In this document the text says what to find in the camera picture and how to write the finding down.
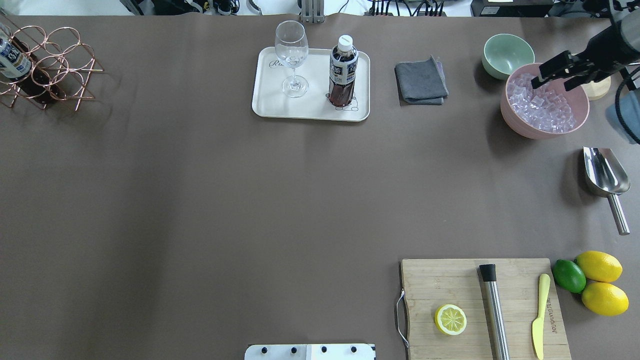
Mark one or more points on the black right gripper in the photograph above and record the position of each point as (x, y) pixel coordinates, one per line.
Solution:
(605, 51)

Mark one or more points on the tea bottle white cap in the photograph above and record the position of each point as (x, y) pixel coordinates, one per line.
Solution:
(342, 71)

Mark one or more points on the copper wire bottle basket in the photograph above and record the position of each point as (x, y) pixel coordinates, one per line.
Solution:
(70, 62)

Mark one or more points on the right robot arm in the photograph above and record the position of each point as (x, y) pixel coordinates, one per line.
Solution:
(627, 11)

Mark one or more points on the wooden cup tree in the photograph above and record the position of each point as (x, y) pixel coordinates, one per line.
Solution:
(597, 90)

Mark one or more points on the pink bowl of ice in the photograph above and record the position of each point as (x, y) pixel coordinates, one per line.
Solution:
(543, 113)

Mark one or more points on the green empty bowl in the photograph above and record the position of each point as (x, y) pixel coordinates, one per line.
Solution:
(504, 53)

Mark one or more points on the steel ice scoop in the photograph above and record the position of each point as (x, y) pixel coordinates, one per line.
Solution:
(607, 178)

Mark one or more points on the grey folded cloth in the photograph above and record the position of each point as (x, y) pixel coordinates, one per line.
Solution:
(422, 82)

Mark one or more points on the yellow lemon upper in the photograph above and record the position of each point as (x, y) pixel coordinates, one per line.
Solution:
(599, 266)

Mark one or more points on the yellow lemon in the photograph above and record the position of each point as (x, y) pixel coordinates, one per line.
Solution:
(599, 266)
(605, 299)

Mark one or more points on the green lime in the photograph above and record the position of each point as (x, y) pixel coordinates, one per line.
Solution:
(569, 276)

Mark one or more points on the yellow lemon lower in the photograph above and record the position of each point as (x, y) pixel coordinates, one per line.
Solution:
(605, 299)

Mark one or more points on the wooden cutting board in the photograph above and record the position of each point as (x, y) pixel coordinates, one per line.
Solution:
(430, 283)

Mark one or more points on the yellow plastic knife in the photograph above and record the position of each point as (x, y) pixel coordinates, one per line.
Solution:
(537, 325)

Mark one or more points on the steel muddler black tip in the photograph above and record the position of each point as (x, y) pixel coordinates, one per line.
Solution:
(490, 281)

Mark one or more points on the half lemon slice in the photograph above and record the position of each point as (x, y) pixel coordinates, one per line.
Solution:
(450, 319)

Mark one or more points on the clear wine glass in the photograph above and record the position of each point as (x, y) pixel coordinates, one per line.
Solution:
(292, 49)

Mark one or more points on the cream rabbit tray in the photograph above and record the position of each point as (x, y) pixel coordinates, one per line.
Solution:
(270, 101)

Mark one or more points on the aluminium frame post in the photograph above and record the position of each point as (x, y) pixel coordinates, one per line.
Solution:
(312, 11)

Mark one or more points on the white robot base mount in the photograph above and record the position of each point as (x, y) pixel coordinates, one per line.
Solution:
(312, 351)

